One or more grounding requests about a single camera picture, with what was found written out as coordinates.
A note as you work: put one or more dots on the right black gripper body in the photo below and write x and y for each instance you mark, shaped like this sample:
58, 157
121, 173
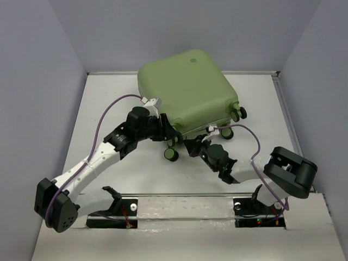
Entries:
200, 149

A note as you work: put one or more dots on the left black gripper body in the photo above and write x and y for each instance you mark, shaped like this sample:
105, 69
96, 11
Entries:
156, 132

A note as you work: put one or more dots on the green hard-shell suitcase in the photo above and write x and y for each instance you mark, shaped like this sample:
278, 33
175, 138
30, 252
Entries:
194, 93

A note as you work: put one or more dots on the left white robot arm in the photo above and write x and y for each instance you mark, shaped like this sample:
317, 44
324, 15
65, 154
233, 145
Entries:
56, 199

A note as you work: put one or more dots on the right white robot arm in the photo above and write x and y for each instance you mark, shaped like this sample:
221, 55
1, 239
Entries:
231, 171

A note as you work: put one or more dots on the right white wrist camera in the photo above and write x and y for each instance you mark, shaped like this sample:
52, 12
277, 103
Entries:
212, 132

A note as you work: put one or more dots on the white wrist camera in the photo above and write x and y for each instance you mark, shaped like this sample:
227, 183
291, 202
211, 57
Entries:
152, 105
212, 132

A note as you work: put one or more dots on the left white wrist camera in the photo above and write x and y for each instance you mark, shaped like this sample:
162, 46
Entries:
152, 105

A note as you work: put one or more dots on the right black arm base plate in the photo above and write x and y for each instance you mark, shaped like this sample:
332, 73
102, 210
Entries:
252, 214

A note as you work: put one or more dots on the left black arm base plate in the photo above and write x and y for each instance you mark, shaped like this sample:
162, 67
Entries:
125, 217

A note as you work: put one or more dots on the metal table edge rail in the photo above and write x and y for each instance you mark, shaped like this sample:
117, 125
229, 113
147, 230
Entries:
292, 130

